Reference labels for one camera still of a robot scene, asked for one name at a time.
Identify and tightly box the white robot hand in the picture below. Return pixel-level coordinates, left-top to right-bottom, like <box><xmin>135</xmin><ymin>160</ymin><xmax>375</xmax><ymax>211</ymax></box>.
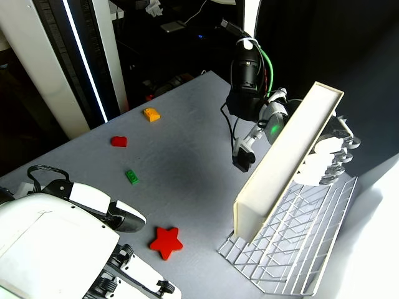
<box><xmin>264</xmin><ymin>98</ymin><xmax>362</xmax><ymax>187</ymax></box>
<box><xmin>0</xmin><ymin>179</ymin><xmax>183</xmax><ymax>299</ymax></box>

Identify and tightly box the beige book with black characters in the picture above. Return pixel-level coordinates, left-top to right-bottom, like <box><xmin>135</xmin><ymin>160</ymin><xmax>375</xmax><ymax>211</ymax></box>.
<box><xmin>233</xmin><ymin>81</ymin><xmax>345</xmax><ymax>247</ymax></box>

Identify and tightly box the green toy brick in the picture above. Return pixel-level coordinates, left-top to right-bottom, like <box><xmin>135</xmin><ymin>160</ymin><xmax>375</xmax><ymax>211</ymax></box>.
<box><xmin>125</xmin><ymin>169</ymin><xmax>140</xmax><ymax>186</ymax></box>

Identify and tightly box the red star block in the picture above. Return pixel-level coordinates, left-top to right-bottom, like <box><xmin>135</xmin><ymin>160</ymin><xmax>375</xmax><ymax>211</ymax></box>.
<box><xmin>149</xmin><ymin>227</ymin><xmax>184</xmax><ymax>261</ymax></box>

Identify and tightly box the grey table cloth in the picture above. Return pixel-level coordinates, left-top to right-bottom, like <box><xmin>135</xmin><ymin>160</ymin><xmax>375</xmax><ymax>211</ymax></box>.
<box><xmin>0</xmin><ymin>70</ymin><xmax>384</xmax><ymax>299</ymax></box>

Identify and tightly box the white upright panel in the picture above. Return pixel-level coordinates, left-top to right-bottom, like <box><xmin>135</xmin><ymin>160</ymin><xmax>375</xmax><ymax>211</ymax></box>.
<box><xmin>242</xmin><ymin>0</ymin><xmax>262</xmax><ymax>40</ymax></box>

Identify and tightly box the orange toy brick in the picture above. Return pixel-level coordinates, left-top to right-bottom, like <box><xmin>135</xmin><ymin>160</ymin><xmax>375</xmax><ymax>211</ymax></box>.
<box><xmin>143</xmin><ymin>108</ymin><xmax>161</xmax><ymax>123</ymax></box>

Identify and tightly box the white cabinet with black strip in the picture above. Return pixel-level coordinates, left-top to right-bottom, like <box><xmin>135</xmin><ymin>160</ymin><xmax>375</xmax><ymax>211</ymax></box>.
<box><xmin>0</xmin><ymin>0</ymin><xmax>130</xmax><ymax>140</ymax></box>

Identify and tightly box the grey phone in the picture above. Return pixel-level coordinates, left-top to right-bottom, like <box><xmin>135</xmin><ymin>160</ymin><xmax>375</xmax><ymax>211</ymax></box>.
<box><xmin>160</xmin><ymin>21</ymin><xmax>186</xmax><ymax>34</ymax></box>

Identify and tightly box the crumpled white paper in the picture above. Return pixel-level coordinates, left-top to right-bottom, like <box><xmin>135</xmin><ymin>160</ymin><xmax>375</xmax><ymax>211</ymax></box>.
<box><xmin>145</xmin><ymin>0</ymin><xmax>164</xmax><ymax>18</ymax></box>

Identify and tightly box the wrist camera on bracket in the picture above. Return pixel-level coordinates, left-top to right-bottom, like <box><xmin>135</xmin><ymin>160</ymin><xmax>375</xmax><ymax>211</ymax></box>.
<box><xmin>232</xmin><ymin>123</ymin><xmax>266</xmax><ymax>173</ymax></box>

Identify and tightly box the silver wire rack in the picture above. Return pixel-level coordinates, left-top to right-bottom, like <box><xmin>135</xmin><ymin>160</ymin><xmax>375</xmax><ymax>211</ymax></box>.
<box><xmin>217</xmin><ymin>176</ymin><xmax>358</xmax><ymax>296</ymax></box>

